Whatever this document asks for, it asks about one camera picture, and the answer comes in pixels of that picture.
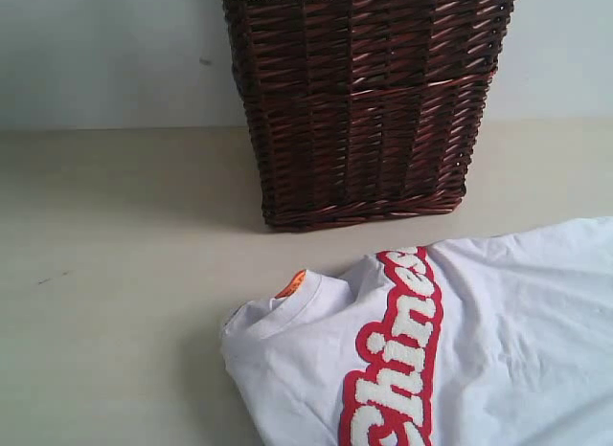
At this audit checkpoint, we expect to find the white t-shirt red logo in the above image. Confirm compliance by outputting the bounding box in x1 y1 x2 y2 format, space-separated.
221 217 612 445

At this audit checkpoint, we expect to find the dark red wicker basket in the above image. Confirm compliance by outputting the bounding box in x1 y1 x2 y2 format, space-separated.
222 0 515 232

